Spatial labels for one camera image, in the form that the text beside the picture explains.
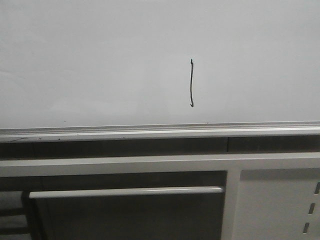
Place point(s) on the aluminium whiteboard tray rail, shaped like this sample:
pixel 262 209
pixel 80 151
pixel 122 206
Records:
pixel 158 131

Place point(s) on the white horizontal round bar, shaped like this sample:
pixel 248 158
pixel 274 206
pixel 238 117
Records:
pixel 126 192

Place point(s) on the white metal stand frame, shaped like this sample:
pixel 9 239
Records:
pixel 267 196

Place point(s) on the white whiteboard surface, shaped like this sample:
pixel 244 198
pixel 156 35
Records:
pixel 72 63

